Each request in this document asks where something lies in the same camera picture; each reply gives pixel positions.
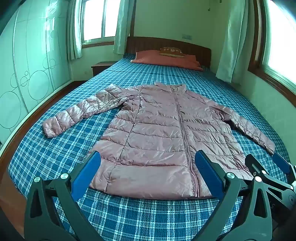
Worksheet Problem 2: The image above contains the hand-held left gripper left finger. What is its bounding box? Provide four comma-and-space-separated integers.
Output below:
24, 151, 102, 241

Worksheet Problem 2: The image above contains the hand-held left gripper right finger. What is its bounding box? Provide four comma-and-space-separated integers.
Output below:
195, 150, 278, 241

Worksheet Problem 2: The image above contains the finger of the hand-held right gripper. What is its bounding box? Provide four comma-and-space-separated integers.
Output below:
245, 153, 290, 189
272, 153, 294, 175

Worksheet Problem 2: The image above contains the pink puffer jacket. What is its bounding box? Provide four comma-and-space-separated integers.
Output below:
42, 82, 276, 200

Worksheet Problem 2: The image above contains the bed with blue plaid sheet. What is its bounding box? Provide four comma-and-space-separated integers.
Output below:
8, 53, 290, 241

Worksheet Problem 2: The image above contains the wooden nightstand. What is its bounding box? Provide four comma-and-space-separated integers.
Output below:
91, 61, 114, 77

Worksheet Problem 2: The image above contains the pale green curtain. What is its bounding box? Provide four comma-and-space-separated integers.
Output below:
67, 0, 84, 60
113, 0, 136, 55
216, 0, 249, 82

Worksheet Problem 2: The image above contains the white wardrobe with circle pattern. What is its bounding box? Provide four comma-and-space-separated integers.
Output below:
0, 0, 77, 144

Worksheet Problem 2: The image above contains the brown printed cushion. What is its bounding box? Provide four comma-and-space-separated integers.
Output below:
159, 47, 185, 58

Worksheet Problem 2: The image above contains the red pillow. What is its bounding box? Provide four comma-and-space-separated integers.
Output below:
130, 50, 203, 71

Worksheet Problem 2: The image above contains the dark wooden headboard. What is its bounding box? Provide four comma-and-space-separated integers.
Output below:
125, 36, 212, 69

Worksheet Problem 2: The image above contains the window with wooden frame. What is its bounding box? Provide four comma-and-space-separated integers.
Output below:
248, 0, 296, 102
80, 0, 121, 45

